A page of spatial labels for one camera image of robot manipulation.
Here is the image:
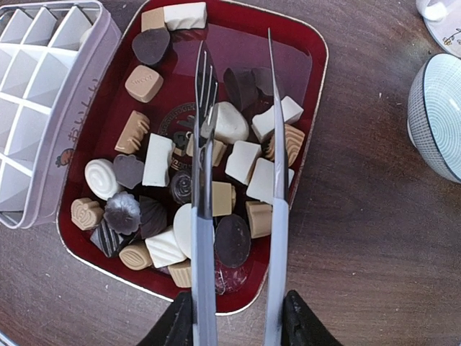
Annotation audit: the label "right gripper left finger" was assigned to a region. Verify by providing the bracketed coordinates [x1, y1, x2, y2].
[137, 292, 193, 346]

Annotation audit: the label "blue spiral patterned bowl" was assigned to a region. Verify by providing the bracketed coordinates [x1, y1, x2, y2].
[407, 53, 460, 183]

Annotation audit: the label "white metal tongs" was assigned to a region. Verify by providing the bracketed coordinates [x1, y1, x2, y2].
[191, 42, 289, 345]

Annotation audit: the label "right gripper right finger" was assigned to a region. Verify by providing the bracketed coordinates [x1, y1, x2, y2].
[281, 290, 342, 346]

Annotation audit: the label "dark shell chocolate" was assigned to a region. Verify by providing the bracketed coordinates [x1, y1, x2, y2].
[132, 28, 171, 67]

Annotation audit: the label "lilac tin box with dividers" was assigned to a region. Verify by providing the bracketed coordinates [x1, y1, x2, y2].
[1, 1, 121, 229]

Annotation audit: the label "tan sweet chocolate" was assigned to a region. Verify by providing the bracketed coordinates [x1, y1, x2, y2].
[125, 65, 164, 103]

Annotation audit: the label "white oval chocolate in tray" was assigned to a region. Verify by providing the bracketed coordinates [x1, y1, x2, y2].
[173, 203, 192, 259]

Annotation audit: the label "red chocolate tray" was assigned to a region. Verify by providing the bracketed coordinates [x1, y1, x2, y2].
[55, 0, 329, 317]

